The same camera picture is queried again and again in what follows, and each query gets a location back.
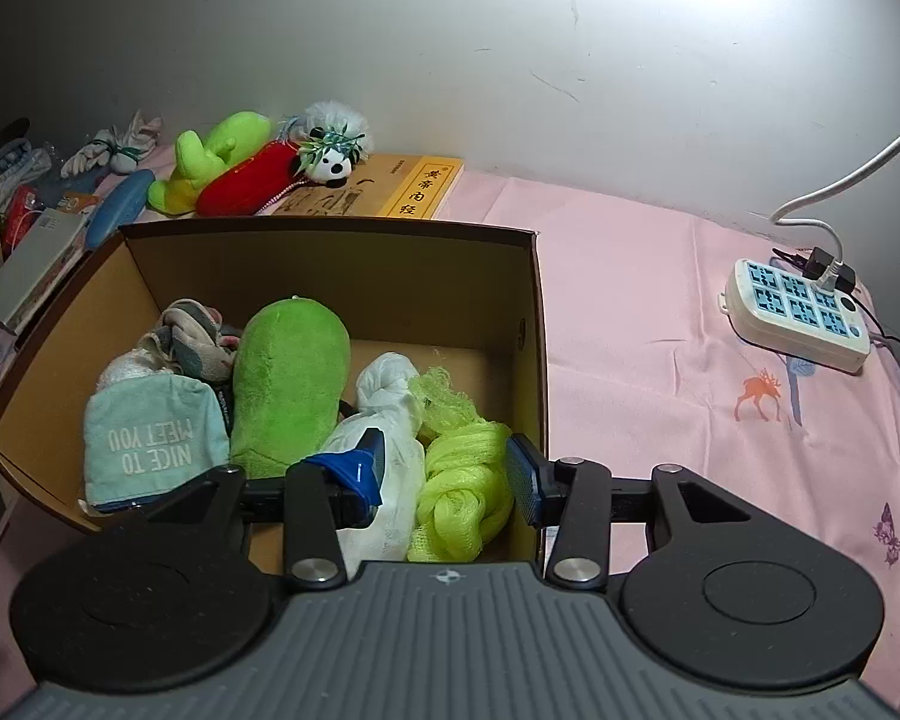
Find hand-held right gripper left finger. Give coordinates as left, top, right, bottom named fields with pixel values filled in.
left=142, top=427, right=386, bottom=592

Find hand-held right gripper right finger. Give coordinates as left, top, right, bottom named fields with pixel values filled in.
left=504, top=433, right=751, bottom=587

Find yellow-green mesh cloth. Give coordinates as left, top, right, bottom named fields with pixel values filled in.
left=406, top=366, right=514, bottom=563

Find white knotted cloth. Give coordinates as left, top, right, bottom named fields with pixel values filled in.
left=322, top=352, right=426, bottom=563

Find green plush toy black limbs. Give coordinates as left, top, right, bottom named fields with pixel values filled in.
left=229, top=296, right=361, bottom=479

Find brown cardboard box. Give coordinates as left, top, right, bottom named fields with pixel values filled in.
left=0, top=216, right=550, bottom=567

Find grey pink sock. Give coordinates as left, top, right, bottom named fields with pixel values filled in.
left=136, top=298, right=242, bottom=383

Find mint green printed cloth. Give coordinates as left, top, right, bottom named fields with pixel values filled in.
left=82, top=375, right=230, bottom=515

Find pink printed bed sheet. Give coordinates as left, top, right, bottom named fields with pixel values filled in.
left=0, top=142, right=900, bottom=698

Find yellow book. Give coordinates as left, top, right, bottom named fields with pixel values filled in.
left=259, top=155, right=466, bottom=222

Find panda plush with white fluff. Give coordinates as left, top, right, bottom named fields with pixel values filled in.
left=274, top=99, right=376, bottom=187

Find red plush toy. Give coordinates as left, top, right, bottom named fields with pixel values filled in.
left=195, top=141, right=305, bottom=217

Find white power strip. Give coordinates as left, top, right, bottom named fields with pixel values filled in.
left=722, top=258, right=871, bottom=374

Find lime green plush toy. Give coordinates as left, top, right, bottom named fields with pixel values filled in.
left=147, top=111, right=273, bottom=216

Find blue glasses case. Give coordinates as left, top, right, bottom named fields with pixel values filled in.
left=84, top=169, right=156, bottom=250

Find black plug adapter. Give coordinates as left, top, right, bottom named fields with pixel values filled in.
left=772, top=244, right=857, bottom=293

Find grey book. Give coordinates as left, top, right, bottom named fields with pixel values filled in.
left=0, top=208, right=91, bottom=335

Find white gloves bundle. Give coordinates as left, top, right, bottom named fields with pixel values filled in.
left=60, top=110, right=164, bottom=179

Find red packet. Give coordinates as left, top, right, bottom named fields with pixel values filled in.
left=1, top=184, right=46, bottom=252

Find pile of clothes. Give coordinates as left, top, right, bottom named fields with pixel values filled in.
left=0, top=142, right=53, bottom=196

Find white power cable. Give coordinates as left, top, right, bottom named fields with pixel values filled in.
left=769, top=109, right=900, bottom=271

